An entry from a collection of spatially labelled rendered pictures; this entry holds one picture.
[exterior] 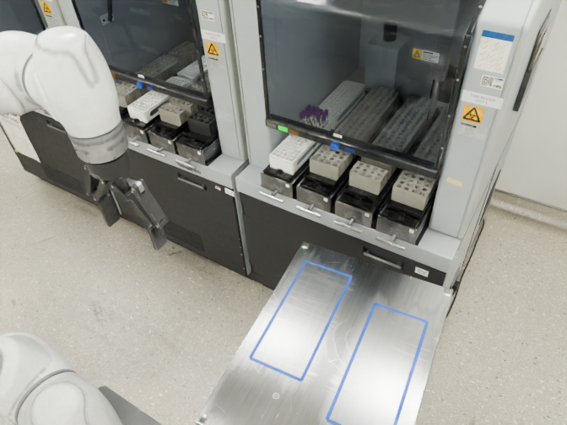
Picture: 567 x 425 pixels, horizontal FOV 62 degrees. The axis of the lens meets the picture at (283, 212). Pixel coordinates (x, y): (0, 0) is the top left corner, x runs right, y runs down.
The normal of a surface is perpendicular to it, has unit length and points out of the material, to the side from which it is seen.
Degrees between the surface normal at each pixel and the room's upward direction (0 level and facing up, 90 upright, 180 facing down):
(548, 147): 90
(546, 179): 90
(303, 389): 0
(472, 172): 90
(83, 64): 77
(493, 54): 90
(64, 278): 0
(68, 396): 7
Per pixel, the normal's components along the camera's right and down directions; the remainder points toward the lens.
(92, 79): 0.78, 0.29
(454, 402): -0.05, -0.71
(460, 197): -0.52, 0.62
